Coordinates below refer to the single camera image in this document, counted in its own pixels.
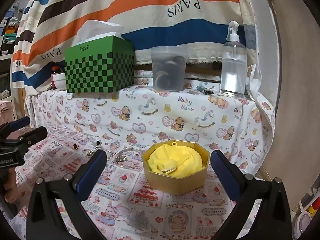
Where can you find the dark green lighter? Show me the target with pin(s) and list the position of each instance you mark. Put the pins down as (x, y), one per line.
(205, 90)

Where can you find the red lid jar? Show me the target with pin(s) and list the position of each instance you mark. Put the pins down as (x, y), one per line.
(57, 69)

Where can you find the person's left hand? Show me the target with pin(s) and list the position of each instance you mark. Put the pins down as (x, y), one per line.
(11, 185)

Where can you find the clear spray bottle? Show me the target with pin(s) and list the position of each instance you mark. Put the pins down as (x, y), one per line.
(232, 75)

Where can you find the yellow cloth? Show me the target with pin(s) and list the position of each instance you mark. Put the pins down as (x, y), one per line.
(175, 155)

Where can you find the gold octagonal box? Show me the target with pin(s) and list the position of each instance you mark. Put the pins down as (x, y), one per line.
(175, 182)

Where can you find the bear printed white cloth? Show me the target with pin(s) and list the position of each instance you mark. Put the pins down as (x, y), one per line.
(175, 110)

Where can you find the pink cushion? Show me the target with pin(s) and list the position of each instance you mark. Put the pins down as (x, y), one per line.
(6, 112)

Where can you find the green checkered tissue box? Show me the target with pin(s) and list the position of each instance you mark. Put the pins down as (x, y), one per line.
(100, 70)

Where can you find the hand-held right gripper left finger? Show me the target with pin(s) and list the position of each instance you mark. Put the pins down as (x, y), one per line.
(91, 172)

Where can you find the strawberry printed cloth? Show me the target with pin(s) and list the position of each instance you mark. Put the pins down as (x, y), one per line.
(140, 215)

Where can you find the wooden rail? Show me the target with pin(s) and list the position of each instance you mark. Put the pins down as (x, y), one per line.
(200, 70)

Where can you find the white tape roll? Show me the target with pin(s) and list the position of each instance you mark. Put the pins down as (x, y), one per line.
(303, 223)

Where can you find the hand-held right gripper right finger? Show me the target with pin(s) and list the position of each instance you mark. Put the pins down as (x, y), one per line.
(222, 170)

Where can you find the white tissue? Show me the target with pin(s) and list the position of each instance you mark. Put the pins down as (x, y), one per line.
(97, 28)

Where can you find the storage shelf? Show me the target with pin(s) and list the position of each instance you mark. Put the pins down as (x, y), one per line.
(6, 67)

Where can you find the striped hanging cloth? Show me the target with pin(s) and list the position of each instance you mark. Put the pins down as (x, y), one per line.
(150, 5)

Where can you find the white cup with dark jar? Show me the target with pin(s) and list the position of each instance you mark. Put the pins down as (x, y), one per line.
(58, 81)

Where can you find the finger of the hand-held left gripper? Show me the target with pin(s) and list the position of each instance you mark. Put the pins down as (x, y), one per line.
(32, 135)
(20, 122)

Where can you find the clear plastic container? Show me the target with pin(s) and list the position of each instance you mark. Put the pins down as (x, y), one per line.
(168, 52)

